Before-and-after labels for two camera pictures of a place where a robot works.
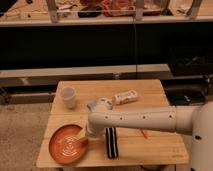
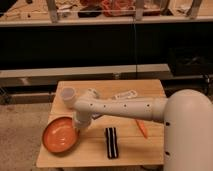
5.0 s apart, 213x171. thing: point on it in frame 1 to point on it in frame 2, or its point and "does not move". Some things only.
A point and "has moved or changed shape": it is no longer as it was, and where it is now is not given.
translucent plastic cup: x=68 y=95 does not move
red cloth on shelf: x=118 y=8 does not move
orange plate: x=65 y=145 has moved or changed shape
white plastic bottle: x=125 y=97 does not move
